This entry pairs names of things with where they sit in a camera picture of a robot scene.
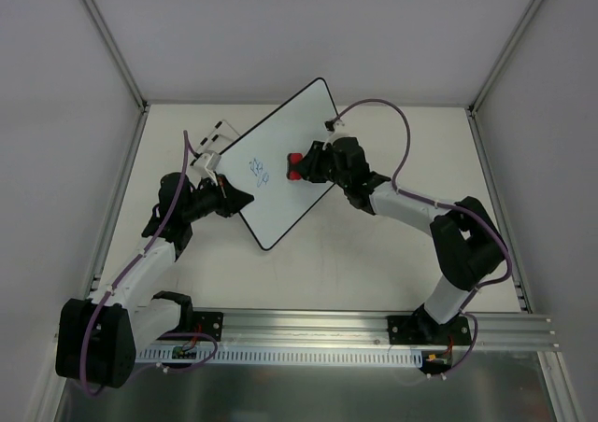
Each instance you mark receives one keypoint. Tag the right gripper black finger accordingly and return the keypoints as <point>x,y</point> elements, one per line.
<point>312,157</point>
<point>306,173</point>

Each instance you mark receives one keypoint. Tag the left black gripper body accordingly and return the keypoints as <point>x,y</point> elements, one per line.
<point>224,196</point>

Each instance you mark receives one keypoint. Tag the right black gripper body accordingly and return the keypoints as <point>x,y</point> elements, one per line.
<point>320,163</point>

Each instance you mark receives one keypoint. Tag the red and black eraser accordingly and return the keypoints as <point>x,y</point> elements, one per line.
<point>293,162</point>

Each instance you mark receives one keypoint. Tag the white whiteboard with black rim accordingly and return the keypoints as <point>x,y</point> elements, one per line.
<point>256,163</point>

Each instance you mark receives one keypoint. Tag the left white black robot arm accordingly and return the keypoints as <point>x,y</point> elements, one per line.
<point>100,336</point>

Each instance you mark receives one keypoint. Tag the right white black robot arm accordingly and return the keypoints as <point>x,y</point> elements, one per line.
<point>466,244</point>

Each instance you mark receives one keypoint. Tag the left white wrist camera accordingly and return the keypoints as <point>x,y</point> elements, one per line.
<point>205,165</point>

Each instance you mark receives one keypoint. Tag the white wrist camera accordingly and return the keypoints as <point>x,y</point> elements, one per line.
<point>205,165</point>
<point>336,129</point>

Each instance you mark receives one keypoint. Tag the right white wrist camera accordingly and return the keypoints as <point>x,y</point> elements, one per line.
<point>336,129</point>

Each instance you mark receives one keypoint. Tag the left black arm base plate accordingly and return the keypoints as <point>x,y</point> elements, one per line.
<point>208,322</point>

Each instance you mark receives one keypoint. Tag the aluminium mounting rail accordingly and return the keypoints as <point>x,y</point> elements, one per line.
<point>343,329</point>

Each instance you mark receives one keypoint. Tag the white slotted cable duct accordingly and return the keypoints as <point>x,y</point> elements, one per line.
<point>295,356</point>

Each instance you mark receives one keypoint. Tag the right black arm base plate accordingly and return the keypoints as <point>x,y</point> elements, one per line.
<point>411,330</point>

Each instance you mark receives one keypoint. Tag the left aluminium frame post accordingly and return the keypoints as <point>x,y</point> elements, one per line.
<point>110,43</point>

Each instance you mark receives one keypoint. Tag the aluminium frame post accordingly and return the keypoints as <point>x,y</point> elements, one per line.
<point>506,53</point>
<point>110,43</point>

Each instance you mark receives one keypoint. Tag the right aluminium frame post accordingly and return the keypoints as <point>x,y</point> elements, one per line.
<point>506,53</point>

